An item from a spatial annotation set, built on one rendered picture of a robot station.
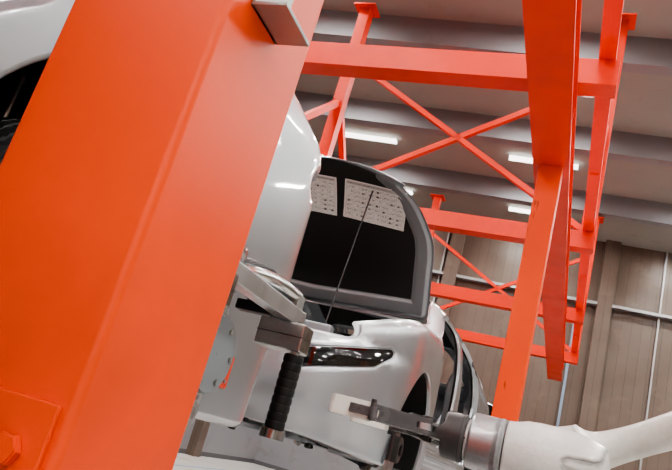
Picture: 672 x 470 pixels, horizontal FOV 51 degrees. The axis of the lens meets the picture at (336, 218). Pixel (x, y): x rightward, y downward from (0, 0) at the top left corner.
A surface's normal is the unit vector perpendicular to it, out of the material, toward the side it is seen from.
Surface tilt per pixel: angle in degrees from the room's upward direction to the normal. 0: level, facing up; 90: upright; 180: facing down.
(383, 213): 141
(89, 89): 90
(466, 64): 90
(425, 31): 90
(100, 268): 90
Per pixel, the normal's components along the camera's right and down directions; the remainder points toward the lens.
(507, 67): -0.28, -0.37
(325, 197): -0.38, 0.48
